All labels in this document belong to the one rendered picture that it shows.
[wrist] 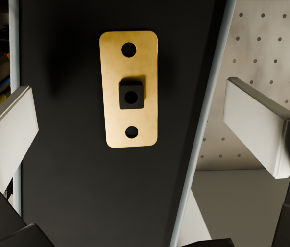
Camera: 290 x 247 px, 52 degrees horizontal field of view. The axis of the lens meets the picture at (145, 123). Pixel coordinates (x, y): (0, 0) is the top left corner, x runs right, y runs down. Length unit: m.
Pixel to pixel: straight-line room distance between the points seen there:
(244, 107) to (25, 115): 0.12
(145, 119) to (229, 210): 0.51
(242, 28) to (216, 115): 0.21
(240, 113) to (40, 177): 0.16
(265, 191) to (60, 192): 0.61
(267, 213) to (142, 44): 0.57
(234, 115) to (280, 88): 0.62
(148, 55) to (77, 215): 0.14
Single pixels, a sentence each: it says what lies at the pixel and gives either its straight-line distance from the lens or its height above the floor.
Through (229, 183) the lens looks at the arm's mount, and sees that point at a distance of 0.79.
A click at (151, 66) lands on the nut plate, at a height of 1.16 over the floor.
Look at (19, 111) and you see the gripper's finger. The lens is 0.16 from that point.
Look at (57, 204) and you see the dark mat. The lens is 0.26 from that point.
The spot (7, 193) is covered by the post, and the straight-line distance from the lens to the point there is 0.34.
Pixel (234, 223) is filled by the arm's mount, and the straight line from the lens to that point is 0.67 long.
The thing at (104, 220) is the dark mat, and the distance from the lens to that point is 0.27.
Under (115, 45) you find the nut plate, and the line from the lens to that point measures 0.20.
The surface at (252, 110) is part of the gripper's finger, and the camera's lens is 0.16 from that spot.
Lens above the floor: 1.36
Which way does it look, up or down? 66 degrees down
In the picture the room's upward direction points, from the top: 165 degrees clockwise
